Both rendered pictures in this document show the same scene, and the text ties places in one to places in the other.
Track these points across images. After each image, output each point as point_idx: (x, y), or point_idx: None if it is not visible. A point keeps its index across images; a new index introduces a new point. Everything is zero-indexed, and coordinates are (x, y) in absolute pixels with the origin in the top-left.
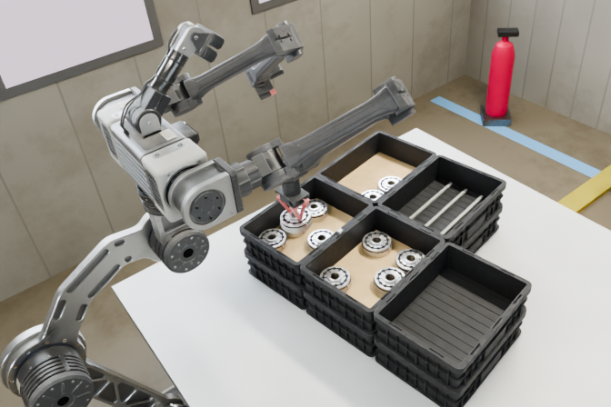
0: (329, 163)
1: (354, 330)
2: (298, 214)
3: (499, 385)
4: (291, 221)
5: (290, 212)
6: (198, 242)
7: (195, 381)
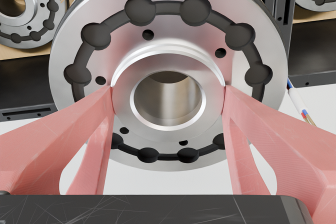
0: None
1: None
2: (252, 154)
3: None
4: (192, 140)
5: (116, 108)
6: None
7: (192, 184)
